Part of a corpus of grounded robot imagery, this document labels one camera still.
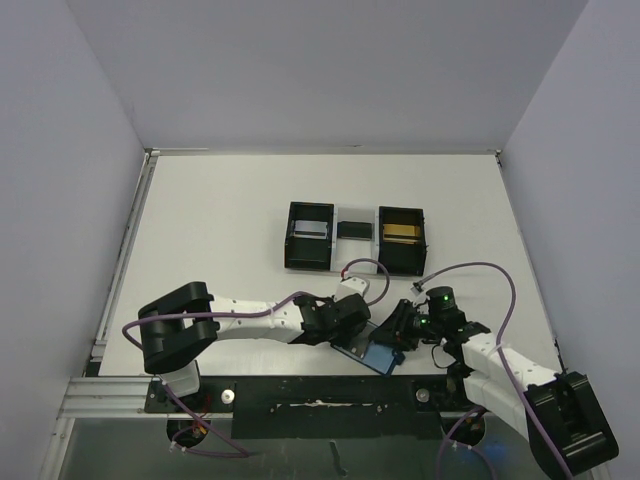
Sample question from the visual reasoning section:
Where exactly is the grey card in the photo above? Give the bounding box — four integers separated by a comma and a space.
345, 334, 370, 358

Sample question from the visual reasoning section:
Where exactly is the blue leather card holder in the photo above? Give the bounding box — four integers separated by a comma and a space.
331, 322, 406, 377

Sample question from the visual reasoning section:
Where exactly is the black white card tray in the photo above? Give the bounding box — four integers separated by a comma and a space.
284, 202, 428, 277

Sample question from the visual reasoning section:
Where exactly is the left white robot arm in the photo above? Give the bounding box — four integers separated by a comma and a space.
122, 277, 371, 397

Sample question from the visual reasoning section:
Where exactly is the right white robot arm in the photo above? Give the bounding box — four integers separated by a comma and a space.
369, 286, 619, 479

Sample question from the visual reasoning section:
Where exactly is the silver credit card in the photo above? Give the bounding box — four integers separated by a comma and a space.
293, 220, 328, 239

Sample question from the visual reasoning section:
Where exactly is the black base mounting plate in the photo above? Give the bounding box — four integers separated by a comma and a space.
144, 374, 473, 440

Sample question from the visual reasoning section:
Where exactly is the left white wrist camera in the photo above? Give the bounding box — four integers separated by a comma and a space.
334, 274, 370, 301

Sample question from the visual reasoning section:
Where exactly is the left aluminium frame rail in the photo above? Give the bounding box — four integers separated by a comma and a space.
58, 377, 151, 419

